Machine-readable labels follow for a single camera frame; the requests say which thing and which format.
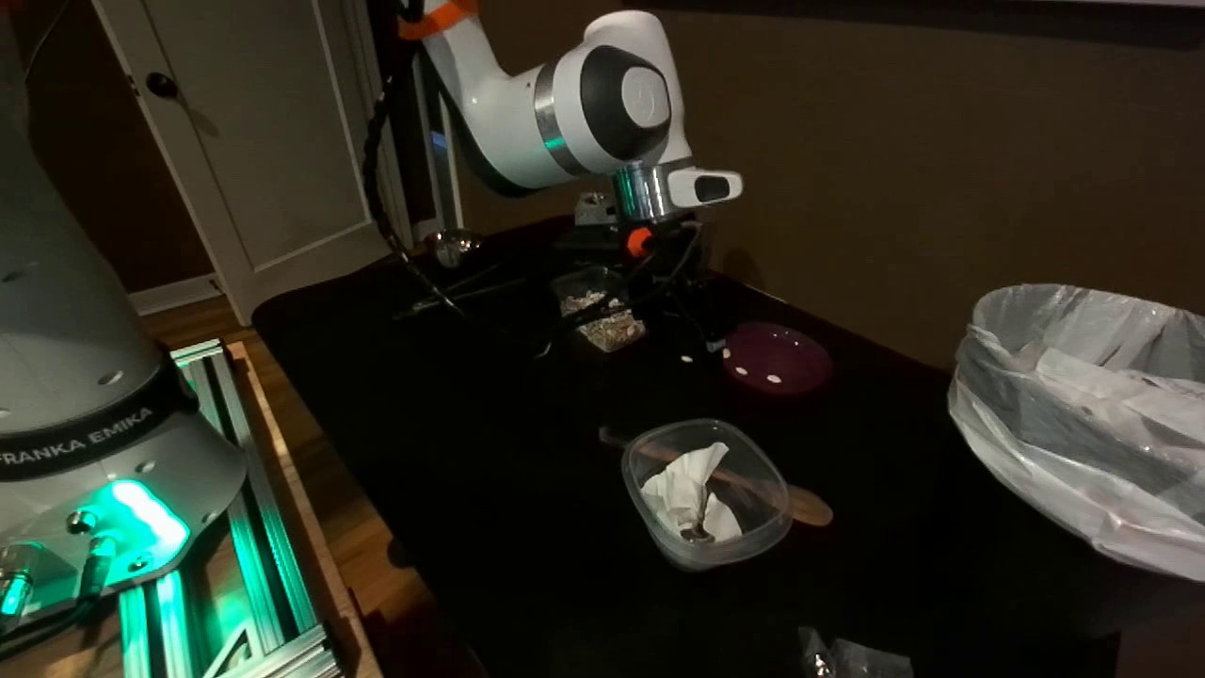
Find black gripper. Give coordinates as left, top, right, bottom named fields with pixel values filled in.
left=567, top=185, right=708, bottom=275

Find clear plastic lunchbox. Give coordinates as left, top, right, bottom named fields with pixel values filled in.
left=616, top=415, right=799, bottom=574

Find clear container with white snacks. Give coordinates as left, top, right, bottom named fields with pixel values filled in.
left=551, top=269, right=654, bottom=360

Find metal tongs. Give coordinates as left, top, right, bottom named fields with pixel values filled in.
left=404, top=269, right=529, bottom=321

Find crumpled white tissue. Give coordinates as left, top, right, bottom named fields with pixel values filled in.
left=635, top=439, right=744, bottom=548

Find wooden spoon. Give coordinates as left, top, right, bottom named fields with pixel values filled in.
left=596, top=426, right=837, bottom=530

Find white panel door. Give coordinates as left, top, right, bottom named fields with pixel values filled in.
left=90, top=0, right=423, bottom=326

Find wooden side board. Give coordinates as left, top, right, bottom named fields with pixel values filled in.
left=223, top=334, right=389, bottom=678

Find crumpled clear plastic wrap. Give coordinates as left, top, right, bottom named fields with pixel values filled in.
left=793, top=622, right=919, bottom=678

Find trash bin with white bag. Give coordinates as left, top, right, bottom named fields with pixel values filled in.
left=945, top=279, right=1205, bottom=587

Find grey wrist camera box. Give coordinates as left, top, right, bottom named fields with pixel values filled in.
left=662, top=162, right=744, bottom=213

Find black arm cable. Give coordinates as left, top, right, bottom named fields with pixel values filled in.
left=357, top=90, right=444, bottom=302

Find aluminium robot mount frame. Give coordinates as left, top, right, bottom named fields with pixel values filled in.
left=0, top=334, right=345, bottom=678

